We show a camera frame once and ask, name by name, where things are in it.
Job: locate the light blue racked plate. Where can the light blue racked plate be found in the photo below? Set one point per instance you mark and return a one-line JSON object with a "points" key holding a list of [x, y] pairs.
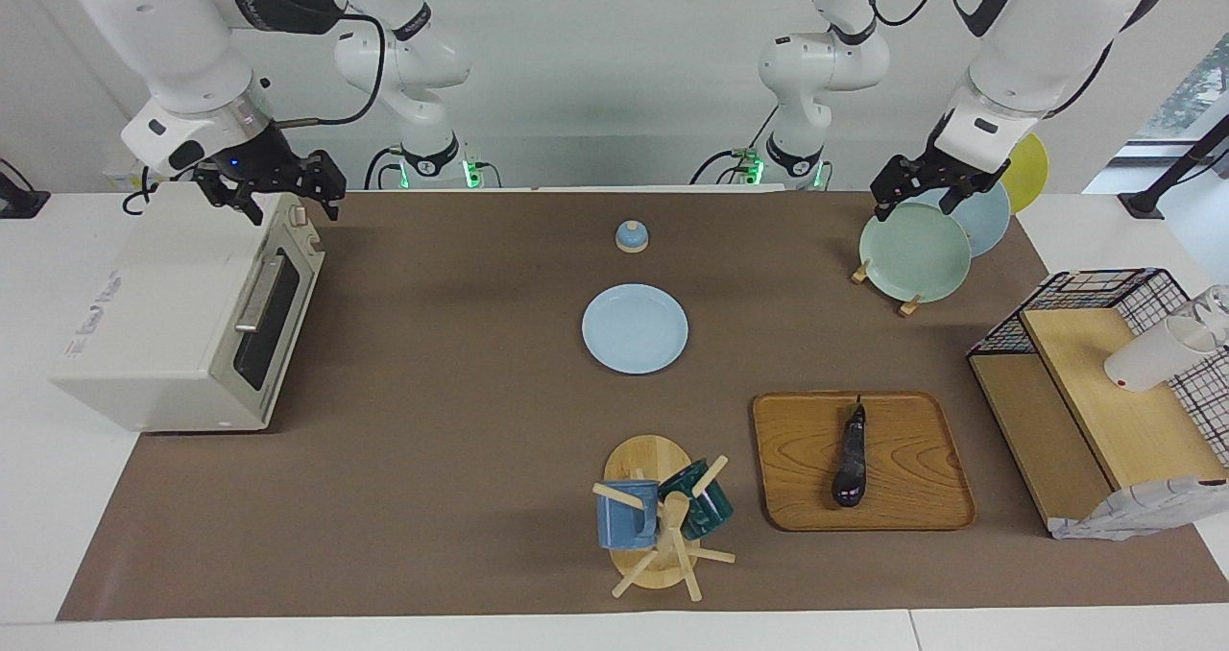
{"points": [[989, 224]]}

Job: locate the dark purple eggplant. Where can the dark purple eggplant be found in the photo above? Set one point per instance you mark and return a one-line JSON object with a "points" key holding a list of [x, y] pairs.
{"points": [[850, 469]]}

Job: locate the brown table mat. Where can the brown table mat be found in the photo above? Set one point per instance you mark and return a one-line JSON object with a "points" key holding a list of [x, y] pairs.
{"points": [[432, 440]]}

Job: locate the white cup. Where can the white cup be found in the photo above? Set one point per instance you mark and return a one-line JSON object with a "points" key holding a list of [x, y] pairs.
{"points": [[1152, 355]]}

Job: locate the yellow plate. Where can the yellow plate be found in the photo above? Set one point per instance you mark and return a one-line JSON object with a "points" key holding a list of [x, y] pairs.
{"points": [[1029, 176]]}

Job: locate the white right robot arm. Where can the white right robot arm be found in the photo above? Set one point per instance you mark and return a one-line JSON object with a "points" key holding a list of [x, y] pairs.
{"points": [[163, 36]]}

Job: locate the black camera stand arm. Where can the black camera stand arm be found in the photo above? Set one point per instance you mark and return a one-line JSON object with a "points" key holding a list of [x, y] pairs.
{"points": [[1176, 171]]}

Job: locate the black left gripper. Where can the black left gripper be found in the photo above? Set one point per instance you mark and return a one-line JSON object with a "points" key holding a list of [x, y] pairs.
{"points": [[951, 171]]}

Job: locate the pale green plate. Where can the pale green plate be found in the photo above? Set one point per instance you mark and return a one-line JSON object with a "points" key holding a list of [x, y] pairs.
{"points": [[912, 253]]}

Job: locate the clear glass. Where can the clear glass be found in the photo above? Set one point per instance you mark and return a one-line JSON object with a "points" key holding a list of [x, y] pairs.
{"points": [[1212, 307]]}

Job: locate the wooden mug tree stand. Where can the wooden mug tree stand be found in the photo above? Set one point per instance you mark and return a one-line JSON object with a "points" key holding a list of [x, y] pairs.
{"points": [[645, 459]]}

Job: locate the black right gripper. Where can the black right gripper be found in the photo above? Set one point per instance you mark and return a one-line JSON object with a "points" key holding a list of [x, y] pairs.
{"points": [[259, 166]]}

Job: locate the cream toaster oven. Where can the cream toaster oven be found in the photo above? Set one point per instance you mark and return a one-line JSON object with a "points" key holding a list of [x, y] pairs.
{"points": [[154, 325]]}

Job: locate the wooden plate rack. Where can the wooden plate rack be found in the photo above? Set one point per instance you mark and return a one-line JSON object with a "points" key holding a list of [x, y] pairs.
{"points": [[860, 273]]}

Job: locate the black clamp mount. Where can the black clamp mount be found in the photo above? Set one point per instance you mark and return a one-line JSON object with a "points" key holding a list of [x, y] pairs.
{"points": [[19, 202]]}

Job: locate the dark green mug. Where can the dark green mug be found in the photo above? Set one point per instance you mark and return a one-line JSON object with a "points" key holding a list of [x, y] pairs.
{"points": [[710, 512]]}

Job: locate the blue mug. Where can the blue mug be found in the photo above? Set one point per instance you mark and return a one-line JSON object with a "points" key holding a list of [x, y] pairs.
{"points": [[624, 521]]}

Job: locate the wooden serving tray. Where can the wooden serving tray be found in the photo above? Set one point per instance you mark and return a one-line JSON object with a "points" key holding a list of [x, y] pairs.
{"points": [[903, 469]]}

